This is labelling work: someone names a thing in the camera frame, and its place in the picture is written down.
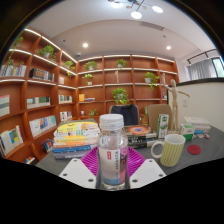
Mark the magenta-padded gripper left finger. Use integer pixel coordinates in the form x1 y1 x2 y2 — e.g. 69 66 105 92
58 146 100 190

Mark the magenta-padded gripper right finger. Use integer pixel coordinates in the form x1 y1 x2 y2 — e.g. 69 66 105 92
127 146 167 190

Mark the tan chair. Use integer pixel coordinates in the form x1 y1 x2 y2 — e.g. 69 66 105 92
147 103 173 133

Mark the stack of colourful books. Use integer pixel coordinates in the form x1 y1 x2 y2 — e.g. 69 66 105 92
51 119 101 160

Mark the black ceiling track rail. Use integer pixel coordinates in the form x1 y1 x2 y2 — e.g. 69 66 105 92
186 49 219 65

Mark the flat round red coaster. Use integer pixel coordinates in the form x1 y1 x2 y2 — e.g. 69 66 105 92
186 143 202 156

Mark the window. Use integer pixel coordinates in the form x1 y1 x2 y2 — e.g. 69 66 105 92
211 57 224 78

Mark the green and white carton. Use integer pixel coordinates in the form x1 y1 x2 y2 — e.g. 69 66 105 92
156 113 170 140

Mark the stack of white boxes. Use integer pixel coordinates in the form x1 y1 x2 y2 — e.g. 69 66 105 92
183 116 212 135

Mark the wooden shelf unit with books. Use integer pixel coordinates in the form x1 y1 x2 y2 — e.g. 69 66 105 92
0 27 181 164

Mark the stack of dark books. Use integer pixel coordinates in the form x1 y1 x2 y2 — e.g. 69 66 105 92
123 124 160 149

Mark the wooden artist mannequin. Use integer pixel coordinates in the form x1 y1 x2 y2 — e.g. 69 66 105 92
161 73 191 133

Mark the small green and white box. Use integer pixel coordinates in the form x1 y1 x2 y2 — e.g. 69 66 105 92
179 123 195 141

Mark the chair with dark jacket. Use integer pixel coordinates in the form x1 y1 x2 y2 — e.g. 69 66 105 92
109 103 140 127

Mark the ceiling air vent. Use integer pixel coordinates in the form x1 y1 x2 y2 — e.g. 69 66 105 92
139 20 165 32

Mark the grey curtain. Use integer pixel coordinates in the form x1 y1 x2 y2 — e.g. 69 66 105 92
186 59 214 81

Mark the clear plastic water bottle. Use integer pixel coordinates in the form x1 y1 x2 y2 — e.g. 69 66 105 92
96 113 130 192

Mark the ceiling lamp with round lights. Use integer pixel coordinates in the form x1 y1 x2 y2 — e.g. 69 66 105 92
107 0 164 20

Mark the yellow-striped white mug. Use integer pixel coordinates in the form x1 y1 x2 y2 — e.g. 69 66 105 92
150 133 187 168

